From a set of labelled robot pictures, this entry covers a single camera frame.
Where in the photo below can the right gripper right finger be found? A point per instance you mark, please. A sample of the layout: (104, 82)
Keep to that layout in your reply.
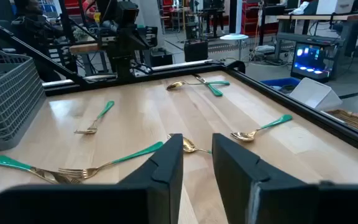
(291, 205)

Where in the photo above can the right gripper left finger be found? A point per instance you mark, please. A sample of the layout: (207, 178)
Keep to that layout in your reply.
(104, 205)

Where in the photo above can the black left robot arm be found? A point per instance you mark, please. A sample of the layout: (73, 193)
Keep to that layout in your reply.
(126, 34)

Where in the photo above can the black box case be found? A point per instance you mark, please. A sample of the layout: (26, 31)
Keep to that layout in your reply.
(196, 51)
(160, 59)

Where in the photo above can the wooden workbench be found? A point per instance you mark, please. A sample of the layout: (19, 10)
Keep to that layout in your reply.
(85, 48)

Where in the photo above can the white round stool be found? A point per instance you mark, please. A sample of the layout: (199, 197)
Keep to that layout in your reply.
(233, 37)

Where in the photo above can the wicker basket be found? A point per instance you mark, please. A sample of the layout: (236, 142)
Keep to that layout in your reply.
(353, 119)

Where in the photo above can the red bin storage rack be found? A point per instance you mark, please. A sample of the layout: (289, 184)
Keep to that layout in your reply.
(250, 18)

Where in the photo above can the white translucent storage bin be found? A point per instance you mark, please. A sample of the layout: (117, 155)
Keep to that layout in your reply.
(312, 93)

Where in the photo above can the white power strip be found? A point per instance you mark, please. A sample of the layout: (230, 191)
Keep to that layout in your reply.
(264, 48)

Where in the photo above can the blue plastic bin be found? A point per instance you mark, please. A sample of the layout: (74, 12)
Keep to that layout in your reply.
(278, 82)

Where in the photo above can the grey mesh cutlery caddy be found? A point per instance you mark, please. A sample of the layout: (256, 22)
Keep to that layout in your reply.
(8, 99)

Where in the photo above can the computer with blue lights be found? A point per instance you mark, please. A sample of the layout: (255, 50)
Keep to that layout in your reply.
(309, 59)

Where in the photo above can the wooden top desk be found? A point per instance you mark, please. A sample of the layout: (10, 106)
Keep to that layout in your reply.
(322, 17)

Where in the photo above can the black aluminium table frame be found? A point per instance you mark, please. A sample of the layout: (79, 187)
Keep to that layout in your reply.
(353, 137)

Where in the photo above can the black camera gantry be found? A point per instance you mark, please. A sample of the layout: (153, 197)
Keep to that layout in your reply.
(26, 46)

